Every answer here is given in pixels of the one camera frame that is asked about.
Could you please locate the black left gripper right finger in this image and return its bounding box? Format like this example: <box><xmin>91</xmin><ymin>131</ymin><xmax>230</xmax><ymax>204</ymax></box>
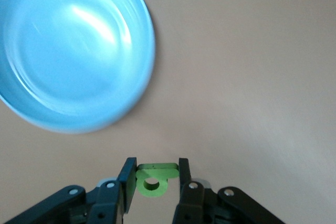
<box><xmin>172</xmin><ymin>157</ymin><xmax>286</xmax><ymax>224</ymax></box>

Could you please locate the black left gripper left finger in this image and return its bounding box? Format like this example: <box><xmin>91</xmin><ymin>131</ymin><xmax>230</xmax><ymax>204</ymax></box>
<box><xmin>2</xmin><ymin>157</ymin><xmax>139</xmax><ymax>224</ymax></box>

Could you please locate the green letter p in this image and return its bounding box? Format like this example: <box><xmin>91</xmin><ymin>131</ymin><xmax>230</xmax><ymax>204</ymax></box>
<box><xmin>135</xmin><ymin>163</ymin><xmax>180</xmax><ymax>198</ymax></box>

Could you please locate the brown table cloth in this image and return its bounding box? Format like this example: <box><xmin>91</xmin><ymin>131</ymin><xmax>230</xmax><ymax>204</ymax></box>
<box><xmin>0</xmin><ymin>0</ymin><xmax>336</xmax><ymax>224</ymax></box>

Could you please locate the blue plate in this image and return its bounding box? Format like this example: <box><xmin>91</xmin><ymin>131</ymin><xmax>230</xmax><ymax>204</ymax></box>
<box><xmin>0</xmin><ymin>0</ymin><xmax>156</xmax><ymax>134</ymax></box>

